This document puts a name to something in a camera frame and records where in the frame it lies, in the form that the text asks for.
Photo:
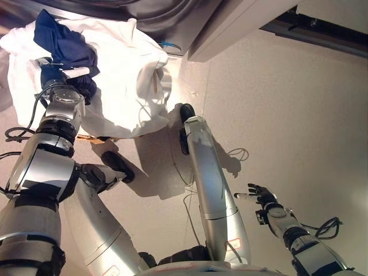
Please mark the silver left robot leg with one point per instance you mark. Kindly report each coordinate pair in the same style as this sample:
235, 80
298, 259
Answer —
97, 230

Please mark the black right robot foot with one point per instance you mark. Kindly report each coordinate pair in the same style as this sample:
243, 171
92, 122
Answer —
187, 110

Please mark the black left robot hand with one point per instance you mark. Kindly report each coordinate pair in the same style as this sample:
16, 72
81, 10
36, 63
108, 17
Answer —
53, 73

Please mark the navy blue garment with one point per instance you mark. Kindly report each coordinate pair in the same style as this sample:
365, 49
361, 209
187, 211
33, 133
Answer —
63, 40

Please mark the grey robot torso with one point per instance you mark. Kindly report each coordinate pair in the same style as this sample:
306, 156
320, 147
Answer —
201, 266

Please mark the black left robot foot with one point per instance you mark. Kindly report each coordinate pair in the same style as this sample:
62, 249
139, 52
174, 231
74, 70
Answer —
118, 165

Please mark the white garment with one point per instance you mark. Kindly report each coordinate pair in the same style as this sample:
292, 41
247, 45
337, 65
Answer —
120, 72

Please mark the woven wicker laundry basket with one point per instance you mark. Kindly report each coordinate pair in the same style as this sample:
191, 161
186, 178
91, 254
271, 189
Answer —
95, 138

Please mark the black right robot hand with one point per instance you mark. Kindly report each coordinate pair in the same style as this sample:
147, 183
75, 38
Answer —
266, 196

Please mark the black metal floor frame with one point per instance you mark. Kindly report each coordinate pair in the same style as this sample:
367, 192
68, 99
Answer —
322, 34

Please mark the white appliance cabinet surround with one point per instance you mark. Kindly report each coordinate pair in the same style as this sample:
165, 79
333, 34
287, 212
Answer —
230, 28

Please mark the grey front-load washing machine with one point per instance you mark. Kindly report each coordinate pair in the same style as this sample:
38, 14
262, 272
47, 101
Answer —
155, 17

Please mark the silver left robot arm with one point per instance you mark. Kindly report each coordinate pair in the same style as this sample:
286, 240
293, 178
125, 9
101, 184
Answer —
43, 172

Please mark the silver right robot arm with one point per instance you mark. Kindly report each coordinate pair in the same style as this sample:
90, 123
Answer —
310, 250

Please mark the black robot foot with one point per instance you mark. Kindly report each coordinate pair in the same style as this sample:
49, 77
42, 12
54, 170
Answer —
118, 165
187, 110

